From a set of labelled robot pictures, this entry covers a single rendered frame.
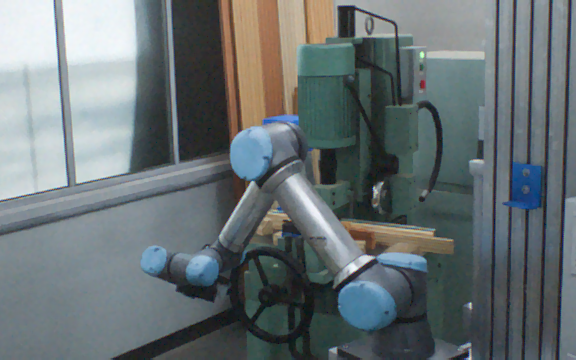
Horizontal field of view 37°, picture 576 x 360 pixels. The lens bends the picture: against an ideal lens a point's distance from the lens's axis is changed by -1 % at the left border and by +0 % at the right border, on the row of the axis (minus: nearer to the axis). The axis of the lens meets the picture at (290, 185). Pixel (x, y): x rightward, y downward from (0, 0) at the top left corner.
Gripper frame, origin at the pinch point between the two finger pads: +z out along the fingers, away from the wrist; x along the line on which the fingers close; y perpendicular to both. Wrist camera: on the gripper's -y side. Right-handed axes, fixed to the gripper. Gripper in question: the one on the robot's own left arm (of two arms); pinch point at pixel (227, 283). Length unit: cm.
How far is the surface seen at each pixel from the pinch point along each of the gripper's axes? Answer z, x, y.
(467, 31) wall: 211, -37, -191
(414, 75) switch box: 32, 28, -81
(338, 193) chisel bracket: 25.2, 14.1, -37.0
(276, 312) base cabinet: 28.4, 0.6, 2.5
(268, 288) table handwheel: 4.0, 11.4, -1.1
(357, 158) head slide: 27, 17, -50
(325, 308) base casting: 26.4, 18.4, -1.2
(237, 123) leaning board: 115, -102, -93
